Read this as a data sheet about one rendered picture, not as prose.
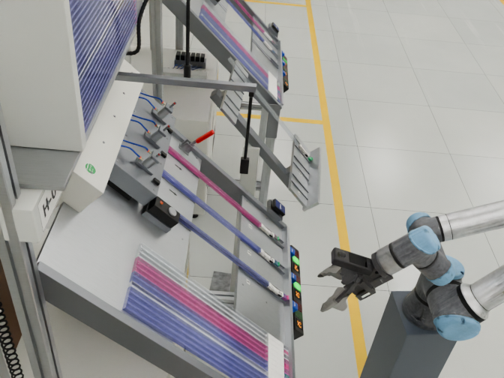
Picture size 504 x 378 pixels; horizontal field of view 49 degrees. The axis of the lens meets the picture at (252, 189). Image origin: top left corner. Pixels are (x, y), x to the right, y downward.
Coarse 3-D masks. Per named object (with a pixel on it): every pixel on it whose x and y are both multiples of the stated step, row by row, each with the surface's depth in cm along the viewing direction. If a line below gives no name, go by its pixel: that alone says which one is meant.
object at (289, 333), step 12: (288, 228) 182; (288, 240) 177; (288, 252) 173; (288, 264) 169; (288, 276) 165; (288, 288) 162; (288, 300) 158; (288, 312) 155; (288, 324) 152; (288, 336) 149
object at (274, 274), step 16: (256, 208) 177; (240, 224) 164; (272, 224) 180; (240, 240) 159; (256, 240) 166; (272, 240) 174; (240, 256) 154; (256, 256) 161; (272, 256) 168; (240, 272) 150; (272, 272) 163; (240, 288) 146; (256, 288) 152; (240, 304) 142; (256, 304) 148; (272, 304) 154; (256, 320) 144; (272, 320) 150
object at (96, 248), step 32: (192, 160) 162; (160, 192) 141; (192, 192) 153; (64, 224) 110; (96, 224) 117; (128, 224) 125; (64, 256) 106; (96, 256) 112; (128, 256) 119; (96, 288) 108
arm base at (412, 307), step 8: (408, 296) 181; (416, 296) 176; (408, 304) 180; (416, 304) 176; (424, 304) 174; (408, 312) 179; (416, 312) 177; (424, 312) 175; (416, 320) 177; (424, 320) 176; (432, 320) 175; (424, 328) 177; (432, 328) 177
